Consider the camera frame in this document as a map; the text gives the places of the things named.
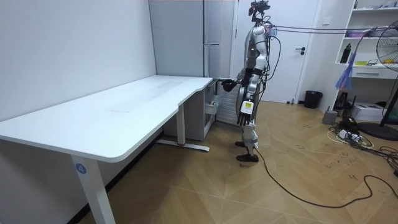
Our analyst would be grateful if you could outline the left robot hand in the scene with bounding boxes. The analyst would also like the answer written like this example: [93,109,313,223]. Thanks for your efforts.
[236,100,257,127]

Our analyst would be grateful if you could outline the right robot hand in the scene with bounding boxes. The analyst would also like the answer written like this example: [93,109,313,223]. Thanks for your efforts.
[221,78,238,93]

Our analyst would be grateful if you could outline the fridge door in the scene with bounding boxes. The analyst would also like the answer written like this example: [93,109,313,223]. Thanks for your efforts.
[216,79,243,126]

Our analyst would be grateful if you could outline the robot legs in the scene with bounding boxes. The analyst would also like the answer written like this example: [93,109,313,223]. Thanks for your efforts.
[234,73,265,163]

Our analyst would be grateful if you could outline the white fridge drawer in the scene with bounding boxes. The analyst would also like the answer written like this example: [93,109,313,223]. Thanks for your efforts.
[204,95,223,115]

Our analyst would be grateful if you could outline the white room door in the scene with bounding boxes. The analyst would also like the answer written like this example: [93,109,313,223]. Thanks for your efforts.
[231,0,321,103]

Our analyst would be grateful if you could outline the black waste bin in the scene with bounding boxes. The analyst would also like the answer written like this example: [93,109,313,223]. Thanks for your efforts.
[303,90,323,110]

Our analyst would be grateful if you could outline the grey fridge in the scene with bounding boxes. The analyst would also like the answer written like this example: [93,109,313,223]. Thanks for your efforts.
[148,0,239,141]

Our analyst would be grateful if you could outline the grey container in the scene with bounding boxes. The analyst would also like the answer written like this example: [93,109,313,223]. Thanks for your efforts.
[322,105,339,125]

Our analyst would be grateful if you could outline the robot body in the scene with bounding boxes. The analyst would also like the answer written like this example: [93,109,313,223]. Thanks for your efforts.
[241,0,282,94]

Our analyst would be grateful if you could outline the white power strip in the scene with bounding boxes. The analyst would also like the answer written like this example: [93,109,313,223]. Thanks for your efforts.
[338,129,361,141]

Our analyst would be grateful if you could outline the black flask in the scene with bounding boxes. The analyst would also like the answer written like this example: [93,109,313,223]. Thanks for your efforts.
[340,42,352,64]

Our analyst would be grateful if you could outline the white cardboard box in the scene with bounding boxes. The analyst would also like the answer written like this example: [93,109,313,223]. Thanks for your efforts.
[351,102,388,122]

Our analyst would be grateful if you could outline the white desk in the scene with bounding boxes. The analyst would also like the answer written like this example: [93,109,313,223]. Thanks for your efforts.
[0,74,218,224]

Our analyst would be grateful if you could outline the white shelf unit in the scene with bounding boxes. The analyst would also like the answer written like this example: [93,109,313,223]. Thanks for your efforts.
[329,0,398,111]

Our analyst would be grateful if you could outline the black standing fan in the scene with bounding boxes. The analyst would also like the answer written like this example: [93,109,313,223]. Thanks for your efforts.
[357,20,398,141]

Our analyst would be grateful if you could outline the cable bundle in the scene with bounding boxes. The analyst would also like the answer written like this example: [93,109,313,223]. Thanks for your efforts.
[266,23,398,91]

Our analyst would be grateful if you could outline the black floor cable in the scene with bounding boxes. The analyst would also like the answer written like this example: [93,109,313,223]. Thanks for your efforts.
[254,147,398,209]

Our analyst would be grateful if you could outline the tangled black cables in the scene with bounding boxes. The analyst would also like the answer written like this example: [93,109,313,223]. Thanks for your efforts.
[348,133,398,177]

